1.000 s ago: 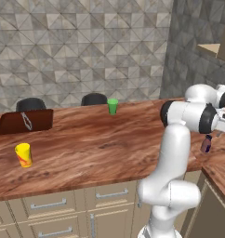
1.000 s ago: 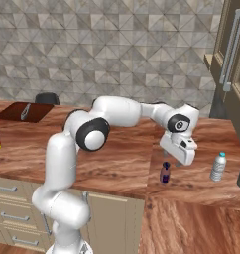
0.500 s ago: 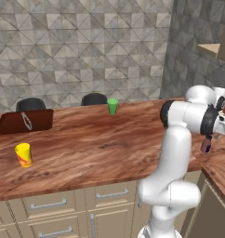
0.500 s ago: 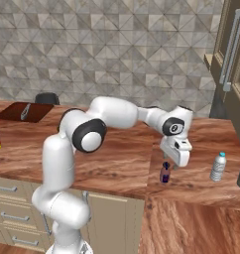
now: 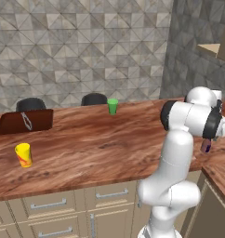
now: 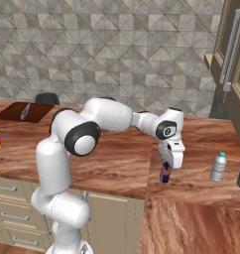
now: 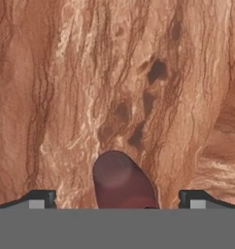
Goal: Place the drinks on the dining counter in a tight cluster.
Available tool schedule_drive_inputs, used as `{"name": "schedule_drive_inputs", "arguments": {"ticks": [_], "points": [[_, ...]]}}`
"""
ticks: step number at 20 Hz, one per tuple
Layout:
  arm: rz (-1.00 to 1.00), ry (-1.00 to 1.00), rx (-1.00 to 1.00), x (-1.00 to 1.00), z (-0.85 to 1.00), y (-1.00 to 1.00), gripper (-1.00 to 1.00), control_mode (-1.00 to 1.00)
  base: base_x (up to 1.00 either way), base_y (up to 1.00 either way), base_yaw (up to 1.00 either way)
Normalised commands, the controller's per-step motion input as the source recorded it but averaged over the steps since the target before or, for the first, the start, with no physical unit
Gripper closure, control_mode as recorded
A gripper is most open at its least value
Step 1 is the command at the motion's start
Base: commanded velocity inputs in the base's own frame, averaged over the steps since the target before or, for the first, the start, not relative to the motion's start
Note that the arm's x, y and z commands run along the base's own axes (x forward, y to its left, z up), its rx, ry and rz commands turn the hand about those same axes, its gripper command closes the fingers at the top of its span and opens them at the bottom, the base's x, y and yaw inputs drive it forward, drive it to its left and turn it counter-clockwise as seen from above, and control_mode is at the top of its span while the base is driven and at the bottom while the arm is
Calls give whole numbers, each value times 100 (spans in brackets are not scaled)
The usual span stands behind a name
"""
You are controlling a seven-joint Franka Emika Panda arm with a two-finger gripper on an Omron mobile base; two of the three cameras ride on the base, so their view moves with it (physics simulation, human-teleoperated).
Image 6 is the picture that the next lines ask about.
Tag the clear water bottle blue cap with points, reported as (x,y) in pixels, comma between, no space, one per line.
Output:
(218,167)

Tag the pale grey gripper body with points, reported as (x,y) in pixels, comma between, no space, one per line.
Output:
(175,153)

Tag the beige cupboard door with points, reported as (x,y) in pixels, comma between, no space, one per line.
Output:
(115,225)

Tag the beige drawer front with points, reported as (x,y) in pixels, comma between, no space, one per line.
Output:
(6,233)
(23,191)
(13,209)

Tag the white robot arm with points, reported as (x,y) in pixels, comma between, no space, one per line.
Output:
(102,114)

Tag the grey sink tap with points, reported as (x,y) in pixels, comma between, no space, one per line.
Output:
(25,111)

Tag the dark round stool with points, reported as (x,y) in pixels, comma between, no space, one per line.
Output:
(47,98)

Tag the dark blue drink can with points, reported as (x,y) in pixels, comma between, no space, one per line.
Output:
(164,175)

